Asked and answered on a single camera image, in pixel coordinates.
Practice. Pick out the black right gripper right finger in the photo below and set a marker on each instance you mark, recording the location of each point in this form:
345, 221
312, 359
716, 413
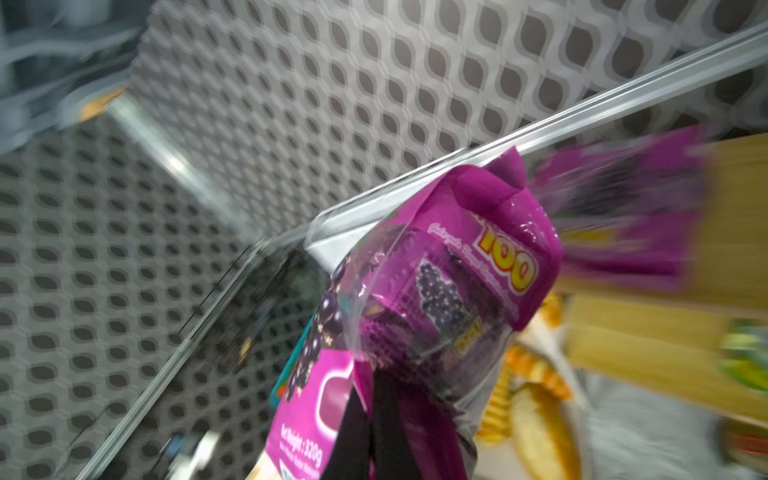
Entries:
392, 455

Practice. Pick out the large round crusty bread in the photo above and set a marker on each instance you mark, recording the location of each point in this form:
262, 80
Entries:
541, 435

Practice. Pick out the striped long bread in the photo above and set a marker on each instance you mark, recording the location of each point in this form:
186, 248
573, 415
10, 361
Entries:
495, 426
526, 364

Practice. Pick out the striped long bread middle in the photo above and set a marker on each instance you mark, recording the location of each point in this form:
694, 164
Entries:
526, 364

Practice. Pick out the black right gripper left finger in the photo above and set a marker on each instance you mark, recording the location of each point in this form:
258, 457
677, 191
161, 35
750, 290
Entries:
352, 454

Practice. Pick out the striped long bread front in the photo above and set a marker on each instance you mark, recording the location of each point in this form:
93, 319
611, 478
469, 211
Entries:
495, 426

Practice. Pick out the purple snack bag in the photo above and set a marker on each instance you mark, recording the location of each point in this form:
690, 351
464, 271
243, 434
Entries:
626, 211
433, 295

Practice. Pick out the teal plastic basket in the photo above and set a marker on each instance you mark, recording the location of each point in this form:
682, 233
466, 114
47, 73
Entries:
280, 387

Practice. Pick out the white wooden shelf rack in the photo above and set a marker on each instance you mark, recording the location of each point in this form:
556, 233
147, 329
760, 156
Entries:
669, 342

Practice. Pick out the black wire wall basket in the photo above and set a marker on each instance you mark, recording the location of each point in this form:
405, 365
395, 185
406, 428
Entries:
266, 309

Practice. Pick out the green apple tea snack bag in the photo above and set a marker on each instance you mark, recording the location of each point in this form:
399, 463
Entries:
743, 354

